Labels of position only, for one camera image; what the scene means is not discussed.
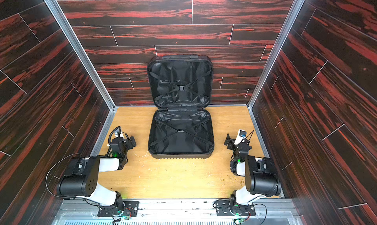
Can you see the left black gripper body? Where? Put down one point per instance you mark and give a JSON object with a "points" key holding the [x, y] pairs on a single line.
{"points": [[126, 146]]}

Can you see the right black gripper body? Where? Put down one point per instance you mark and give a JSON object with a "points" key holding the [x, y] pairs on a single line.
{"points": [[231, 142]]}

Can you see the black hard-shell suitcase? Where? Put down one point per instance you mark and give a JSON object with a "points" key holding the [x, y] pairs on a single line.
{"points": [[181, 88]]}

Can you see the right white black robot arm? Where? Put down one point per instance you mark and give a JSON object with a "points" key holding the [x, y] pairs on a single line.
{"points": [[261, 176]]}

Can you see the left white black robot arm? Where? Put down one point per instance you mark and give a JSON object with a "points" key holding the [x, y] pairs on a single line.
{"points": [[81, 177]]}

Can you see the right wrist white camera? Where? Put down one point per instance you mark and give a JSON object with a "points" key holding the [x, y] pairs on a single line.
{"points": [[240, 136]]}

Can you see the wrist white camera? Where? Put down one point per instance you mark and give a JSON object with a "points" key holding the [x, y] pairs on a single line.
{"points": [[240, 136], [118, 133]]}

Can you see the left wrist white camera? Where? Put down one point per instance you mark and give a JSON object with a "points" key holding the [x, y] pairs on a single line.
{"points": [[118, 133]]}

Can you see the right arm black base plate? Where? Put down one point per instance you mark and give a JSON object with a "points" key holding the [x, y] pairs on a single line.
{"points": [[227, 207]]}

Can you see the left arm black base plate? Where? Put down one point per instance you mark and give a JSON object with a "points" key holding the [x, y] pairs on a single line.
{"points": [[129, 209]]}

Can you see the aluminium front rail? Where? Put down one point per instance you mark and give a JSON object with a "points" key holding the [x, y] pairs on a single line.
{"points": [[269, 211]]}

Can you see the right aluminium corner post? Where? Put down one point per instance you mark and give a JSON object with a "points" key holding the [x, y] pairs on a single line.
{"points": [[287, 25]]}

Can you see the aluminium corner post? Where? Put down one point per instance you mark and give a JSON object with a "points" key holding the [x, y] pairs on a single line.
{"points": [[68, 31], [287, 25]]}

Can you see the left aluminium corner post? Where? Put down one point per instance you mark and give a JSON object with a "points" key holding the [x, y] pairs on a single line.
{"points": [[68, 31]]}

